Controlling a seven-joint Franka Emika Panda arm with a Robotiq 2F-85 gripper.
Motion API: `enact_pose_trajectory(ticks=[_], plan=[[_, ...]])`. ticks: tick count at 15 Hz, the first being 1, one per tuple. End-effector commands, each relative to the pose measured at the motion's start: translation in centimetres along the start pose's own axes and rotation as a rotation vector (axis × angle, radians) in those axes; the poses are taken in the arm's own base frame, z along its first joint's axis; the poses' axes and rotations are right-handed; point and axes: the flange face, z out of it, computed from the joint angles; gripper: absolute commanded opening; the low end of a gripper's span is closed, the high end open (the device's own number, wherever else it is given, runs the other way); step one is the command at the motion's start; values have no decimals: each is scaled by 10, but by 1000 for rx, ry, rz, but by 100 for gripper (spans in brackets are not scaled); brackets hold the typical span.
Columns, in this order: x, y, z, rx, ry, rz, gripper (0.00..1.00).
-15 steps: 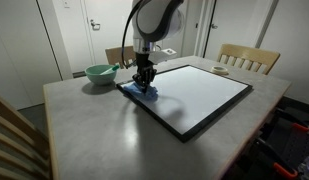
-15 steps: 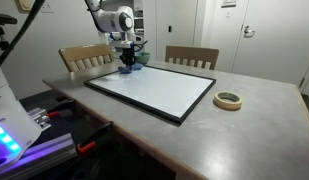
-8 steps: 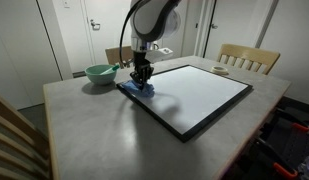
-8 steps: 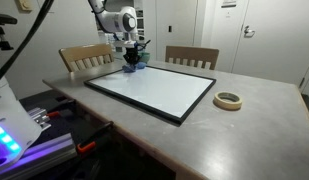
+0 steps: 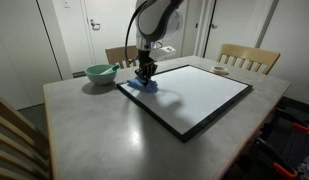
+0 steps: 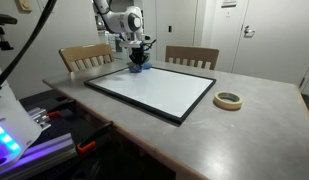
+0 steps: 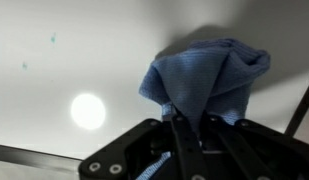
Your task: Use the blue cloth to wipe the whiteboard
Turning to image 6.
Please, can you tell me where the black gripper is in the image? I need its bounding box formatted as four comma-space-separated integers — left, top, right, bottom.
129, 48, 149, 67

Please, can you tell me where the blue microfibre cloth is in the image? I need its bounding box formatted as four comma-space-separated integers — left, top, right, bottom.
128, 61, 152, 74

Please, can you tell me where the white robot base with LEDs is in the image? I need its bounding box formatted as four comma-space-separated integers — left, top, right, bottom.
0, 58, 43, 175

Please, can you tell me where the white kitchen stove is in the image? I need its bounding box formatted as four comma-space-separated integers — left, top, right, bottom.
104, 30, 130, 61

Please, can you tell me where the white closet door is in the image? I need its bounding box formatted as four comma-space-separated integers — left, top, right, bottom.
155, 0, 198, 63

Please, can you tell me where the wooden slat-back chair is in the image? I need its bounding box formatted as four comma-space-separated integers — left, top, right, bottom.
164, 45, 220, 71
58, 43, 115, 74

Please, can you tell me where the beige masking tape roll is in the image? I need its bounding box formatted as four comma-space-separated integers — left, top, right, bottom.
212, 90, 243, 111

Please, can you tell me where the door sign placard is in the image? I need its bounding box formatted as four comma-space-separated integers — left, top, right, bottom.
220, 0, 237, 9

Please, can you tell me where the white entry door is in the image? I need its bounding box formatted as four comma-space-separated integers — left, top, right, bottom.
231, 0, 309, 86

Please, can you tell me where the black looped gripper cable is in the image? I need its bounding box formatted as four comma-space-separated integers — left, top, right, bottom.
141, 38, 158, 53

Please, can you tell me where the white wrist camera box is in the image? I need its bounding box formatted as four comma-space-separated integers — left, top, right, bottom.
118, 39, 142, 50

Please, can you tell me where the whiteboard with black frame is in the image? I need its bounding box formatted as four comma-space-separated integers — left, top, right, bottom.
82, 64, 217, 126

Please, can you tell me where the black clamp with orange handle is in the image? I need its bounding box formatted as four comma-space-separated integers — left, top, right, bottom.
76, 120, 115, 155

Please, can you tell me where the black clamp with red handle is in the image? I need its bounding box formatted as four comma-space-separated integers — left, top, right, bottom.
45, 98, 77, 120

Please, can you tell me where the long black arm cable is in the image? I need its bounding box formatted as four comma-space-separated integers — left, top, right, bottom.
0, 0, 58, 93

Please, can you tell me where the silver lever door handle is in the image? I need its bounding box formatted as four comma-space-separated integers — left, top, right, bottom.
242, 25, 256, 38

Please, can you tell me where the silver metal bracket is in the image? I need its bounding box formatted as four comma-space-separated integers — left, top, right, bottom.
26, 107, 52, 132

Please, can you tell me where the aluminium extrusion rail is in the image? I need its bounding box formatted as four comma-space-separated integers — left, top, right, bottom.
0, 133, 78, 180

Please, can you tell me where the beige wall thermostat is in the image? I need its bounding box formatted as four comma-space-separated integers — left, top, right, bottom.
15, 0, 34, 14

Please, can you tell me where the black camera on mount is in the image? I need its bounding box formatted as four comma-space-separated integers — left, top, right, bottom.
0, 12, 18, 52

